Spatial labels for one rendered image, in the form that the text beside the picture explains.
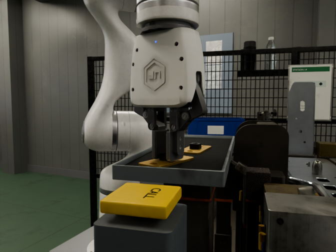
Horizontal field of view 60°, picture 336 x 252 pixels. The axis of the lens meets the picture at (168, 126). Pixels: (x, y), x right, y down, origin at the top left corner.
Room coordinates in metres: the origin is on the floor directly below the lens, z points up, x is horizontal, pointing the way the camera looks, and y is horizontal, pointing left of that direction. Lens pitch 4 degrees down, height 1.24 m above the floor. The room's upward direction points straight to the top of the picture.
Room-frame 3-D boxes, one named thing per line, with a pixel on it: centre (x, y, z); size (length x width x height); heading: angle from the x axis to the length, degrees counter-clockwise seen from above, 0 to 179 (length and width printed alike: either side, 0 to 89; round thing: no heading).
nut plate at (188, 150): (0.51, -0.05, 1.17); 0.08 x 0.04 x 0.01; 157
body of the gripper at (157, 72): (0.40, 0.00, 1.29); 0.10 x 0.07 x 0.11; 52
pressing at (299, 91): (1.36, -0.62, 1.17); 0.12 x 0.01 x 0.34; 75
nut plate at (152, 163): (0.40, 0.00, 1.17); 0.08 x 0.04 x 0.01; 142
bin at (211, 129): (1.63, -0.26, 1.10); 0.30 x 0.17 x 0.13; 82
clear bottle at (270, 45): (1.75, -0.61, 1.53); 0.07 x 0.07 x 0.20
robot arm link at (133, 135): (0.87, 0.11, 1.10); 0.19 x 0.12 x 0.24; 106
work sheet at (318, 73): (1.61, -0.78, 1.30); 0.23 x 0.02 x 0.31; 75
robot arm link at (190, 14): (0.41, 0.00, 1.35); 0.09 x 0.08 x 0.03; 52
